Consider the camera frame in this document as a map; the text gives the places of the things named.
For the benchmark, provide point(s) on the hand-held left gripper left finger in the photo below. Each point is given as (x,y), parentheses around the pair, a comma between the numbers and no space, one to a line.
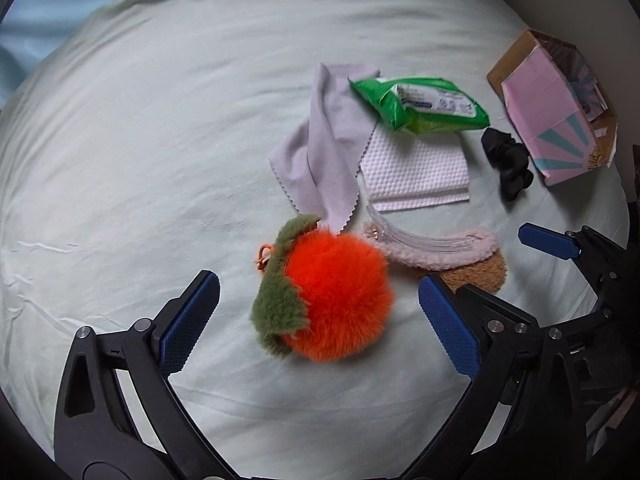
(192,317)

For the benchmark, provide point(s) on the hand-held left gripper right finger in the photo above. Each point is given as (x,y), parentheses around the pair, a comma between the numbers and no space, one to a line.
(447,322)

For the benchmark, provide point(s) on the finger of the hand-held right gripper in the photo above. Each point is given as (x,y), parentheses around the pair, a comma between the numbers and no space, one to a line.
(547,245)

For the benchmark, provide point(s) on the brown plush pad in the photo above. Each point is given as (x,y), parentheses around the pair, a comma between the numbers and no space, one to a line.
(480,276)

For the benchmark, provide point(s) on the pink fluffy headband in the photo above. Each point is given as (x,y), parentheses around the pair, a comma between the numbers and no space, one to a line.
(425,262)

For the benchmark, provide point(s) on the clear plastic band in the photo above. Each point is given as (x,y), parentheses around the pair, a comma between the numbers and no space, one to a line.
(420,241)

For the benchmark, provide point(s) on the black scrunchie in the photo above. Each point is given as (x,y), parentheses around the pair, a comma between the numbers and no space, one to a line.
(506,154)

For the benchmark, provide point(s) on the pink cardboard box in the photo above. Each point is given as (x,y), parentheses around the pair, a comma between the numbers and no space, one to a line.
(540,102)

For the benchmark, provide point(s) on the white textured paper towel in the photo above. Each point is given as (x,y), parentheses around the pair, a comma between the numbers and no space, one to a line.
(415,172)

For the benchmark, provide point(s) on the pale green bed sheet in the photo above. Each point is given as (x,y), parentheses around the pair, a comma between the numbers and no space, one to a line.
(150,150)

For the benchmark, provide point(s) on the lilac microfibre cloth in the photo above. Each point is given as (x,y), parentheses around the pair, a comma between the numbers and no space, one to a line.
(330,150)

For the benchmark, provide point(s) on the green wet wipes packet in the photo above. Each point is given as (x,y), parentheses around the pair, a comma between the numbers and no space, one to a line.
(382,96)

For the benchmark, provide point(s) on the light blue pillow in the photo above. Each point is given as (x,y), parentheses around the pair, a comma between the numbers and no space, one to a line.
(35,15)

